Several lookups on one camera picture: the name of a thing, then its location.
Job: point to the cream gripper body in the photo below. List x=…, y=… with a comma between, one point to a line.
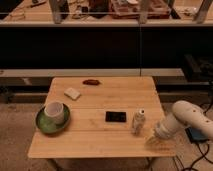
x=152, y=138

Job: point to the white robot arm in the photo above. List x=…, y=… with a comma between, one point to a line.
x=184, y=114

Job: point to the small white bottle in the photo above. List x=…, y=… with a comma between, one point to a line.
x=138, y=122

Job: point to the blue black floor box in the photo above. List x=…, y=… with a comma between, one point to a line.
x=197, y=135

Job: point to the black rectangular phone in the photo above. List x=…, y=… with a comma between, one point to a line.
x=115, y=116

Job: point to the wooden folding table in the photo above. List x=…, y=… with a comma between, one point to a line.
x=88, y=135

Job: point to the dark red oblong object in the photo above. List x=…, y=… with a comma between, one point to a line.
x=91, y=82

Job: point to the white sponge block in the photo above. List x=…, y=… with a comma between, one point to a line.
x=72, y=93

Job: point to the white cup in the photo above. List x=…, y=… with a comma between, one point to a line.
x=55, y=111

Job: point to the green plate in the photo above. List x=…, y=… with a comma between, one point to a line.
x=47, y=126

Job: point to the long background workbench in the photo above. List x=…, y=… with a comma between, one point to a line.
x=118, y=13

